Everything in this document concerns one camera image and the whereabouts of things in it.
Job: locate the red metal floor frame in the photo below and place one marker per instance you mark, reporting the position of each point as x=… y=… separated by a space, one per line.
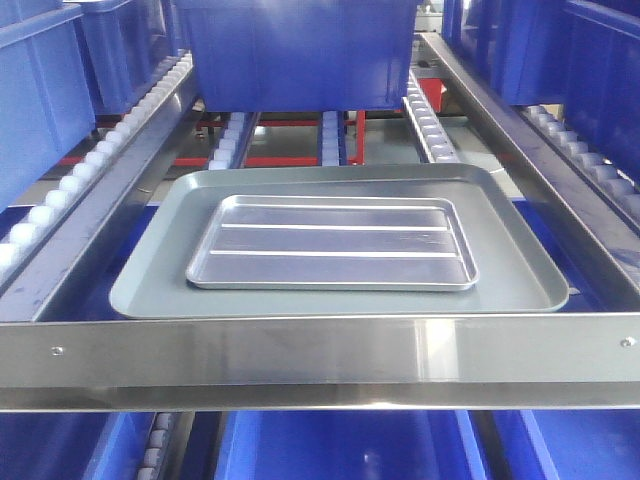
x=291 y=140

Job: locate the shelf roller track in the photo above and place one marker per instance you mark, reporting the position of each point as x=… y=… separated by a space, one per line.
x=331 y=139
x=432 y=142
x=234 y=142

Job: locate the shelf divider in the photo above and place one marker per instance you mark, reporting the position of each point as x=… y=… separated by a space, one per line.
x=64 y=266
x=599 y=238

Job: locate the blue bin shelf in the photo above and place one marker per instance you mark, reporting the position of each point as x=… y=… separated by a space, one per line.
x=46 y=108
x=583 y=55

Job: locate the silver ribbed metal tray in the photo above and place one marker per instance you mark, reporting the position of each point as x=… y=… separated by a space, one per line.
x=333 y=243

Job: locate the blue bin rear centre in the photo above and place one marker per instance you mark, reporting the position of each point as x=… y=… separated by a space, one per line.
x=300 y=56

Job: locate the large grey tray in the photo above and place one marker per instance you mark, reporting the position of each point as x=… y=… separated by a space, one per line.
x=515 y=272

